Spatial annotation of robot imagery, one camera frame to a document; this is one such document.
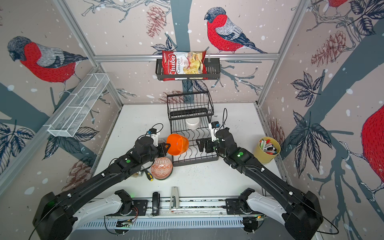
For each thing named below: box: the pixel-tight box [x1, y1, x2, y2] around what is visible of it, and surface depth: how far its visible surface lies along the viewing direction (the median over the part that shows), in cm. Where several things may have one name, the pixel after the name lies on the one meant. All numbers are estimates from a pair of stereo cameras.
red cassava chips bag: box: [161, 50, 209, 81], surface depth 90 cm
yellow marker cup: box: [253, 137, 281, 164], surface depth 85 cm
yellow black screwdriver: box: [144, 169, 154, 182], surface depth 85 cm
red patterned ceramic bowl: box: [151, 157, 174, 181], surface depth 83 cm
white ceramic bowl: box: [185, 117, 201, 130], surface depth 103 cm
